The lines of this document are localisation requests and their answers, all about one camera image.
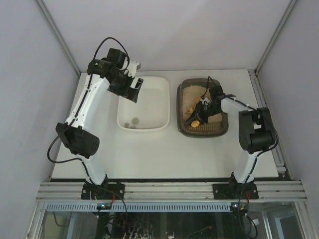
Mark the brown litter box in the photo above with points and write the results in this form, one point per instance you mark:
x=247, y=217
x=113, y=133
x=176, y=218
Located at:
x=187, y=92

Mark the yellow litter scoop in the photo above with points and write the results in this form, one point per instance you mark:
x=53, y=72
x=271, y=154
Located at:
x=193, y=120

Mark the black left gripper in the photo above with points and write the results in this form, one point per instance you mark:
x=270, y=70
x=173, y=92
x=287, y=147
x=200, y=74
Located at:
x=128, y=89

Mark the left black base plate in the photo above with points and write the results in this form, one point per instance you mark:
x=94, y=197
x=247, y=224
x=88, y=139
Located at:
x=106, y=191

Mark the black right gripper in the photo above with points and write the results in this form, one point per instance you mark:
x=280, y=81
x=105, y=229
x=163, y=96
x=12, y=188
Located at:
x=204, y=111

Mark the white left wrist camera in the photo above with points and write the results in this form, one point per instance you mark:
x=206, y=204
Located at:
x=133, y=67

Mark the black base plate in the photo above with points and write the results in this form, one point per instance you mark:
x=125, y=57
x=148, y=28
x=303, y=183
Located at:
x=106, y=191
x=234, y=190

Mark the aluminium rail frame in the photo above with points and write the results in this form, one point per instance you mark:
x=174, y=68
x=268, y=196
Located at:
x=163, y=197

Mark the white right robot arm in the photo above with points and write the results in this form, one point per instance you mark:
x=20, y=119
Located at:
x=256, y=133

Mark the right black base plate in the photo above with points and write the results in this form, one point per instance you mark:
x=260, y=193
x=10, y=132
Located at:
x=234, y=190

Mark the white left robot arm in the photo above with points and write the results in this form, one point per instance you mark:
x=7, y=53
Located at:
x=115, y=74

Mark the white plastic tray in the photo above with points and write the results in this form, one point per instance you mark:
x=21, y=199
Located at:
x=152, y=108

